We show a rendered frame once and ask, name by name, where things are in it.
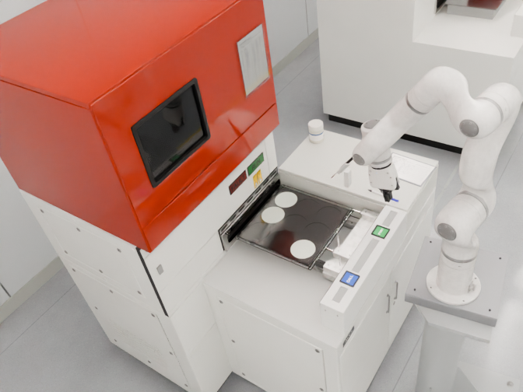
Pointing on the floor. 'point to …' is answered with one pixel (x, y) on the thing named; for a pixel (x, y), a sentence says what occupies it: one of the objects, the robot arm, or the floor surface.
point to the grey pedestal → (429, 371)
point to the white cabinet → (397, 294)
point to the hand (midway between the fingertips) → (387, 195)
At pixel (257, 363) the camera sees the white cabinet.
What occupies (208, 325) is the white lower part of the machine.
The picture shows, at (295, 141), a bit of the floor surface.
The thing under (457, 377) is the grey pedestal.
